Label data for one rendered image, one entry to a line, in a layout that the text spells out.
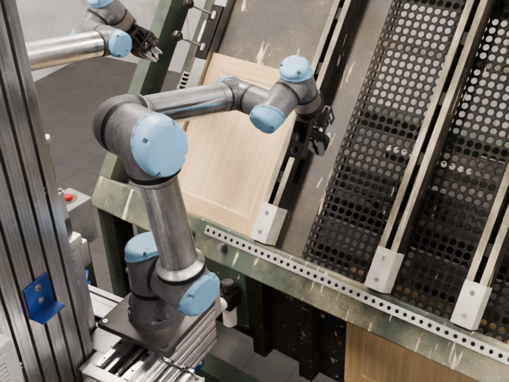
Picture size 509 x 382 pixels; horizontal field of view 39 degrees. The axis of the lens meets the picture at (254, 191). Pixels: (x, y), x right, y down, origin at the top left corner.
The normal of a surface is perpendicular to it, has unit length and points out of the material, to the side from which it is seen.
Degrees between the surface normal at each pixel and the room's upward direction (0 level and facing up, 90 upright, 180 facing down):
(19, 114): 90
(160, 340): 0
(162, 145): 83
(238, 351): 0
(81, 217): 90
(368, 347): 90
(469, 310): 53
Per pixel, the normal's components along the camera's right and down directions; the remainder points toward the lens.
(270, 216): -0.50, -0.15
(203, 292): 0.73, 0.45
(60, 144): -0.04, -0.84
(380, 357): -0.60, 0.45
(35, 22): 0.86, 0.25
